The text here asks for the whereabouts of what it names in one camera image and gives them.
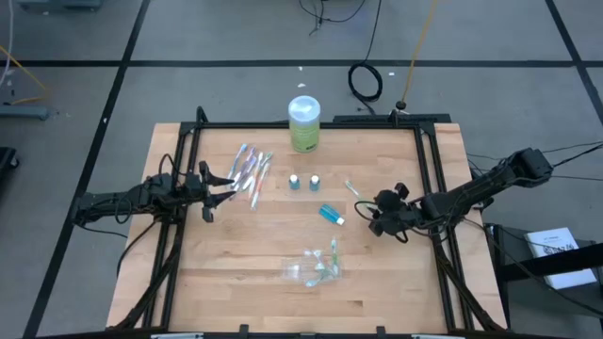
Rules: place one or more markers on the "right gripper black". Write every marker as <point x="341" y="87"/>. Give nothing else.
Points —
<point x="405" y="219"/>

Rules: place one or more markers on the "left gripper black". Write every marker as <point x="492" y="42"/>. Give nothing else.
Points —
<point x="193" y="190"/>

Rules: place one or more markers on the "green toothbrush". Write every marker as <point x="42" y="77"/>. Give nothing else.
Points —
<point x="334" y="254"/>
<point x="351" y="187"/>
<point x="266" y="160"/>
<point x="308" y="253"/>

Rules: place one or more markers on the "blue mouthwash bottle white cap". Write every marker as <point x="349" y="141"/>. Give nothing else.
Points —
<point x="330" y="214"/>
<point x="314" y="182"/>
<point x="294" y="181"/>

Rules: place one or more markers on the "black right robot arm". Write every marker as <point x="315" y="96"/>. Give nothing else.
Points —
<point x="471" y="198"/>

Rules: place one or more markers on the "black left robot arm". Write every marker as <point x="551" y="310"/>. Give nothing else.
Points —
<point x="122" y="198"/>

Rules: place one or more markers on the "green disinfecting wipes canister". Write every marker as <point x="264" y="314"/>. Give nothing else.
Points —
<point x="304" y="124"/>

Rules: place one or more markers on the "black table clamp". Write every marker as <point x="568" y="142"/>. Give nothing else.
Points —
<point x="380" y="330"/>
<point x="243" y="329"/>

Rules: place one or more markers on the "black equipment cart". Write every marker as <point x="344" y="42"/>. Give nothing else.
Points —
<point x="518" y="292"/>

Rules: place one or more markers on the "white printed booklet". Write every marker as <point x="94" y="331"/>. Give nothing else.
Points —
<point x="542" y="237"/>

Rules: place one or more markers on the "grey floor base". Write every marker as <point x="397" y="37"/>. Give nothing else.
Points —
<point x="56" y="4"/>
<point x="23" y="112"/>

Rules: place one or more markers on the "black caster base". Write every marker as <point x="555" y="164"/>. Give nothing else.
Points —
<point x="7" y="159"/>

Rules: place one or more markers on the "black aluminium table frame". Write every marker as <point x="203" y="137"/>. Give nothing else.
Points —
<point x="235" y="125"/>

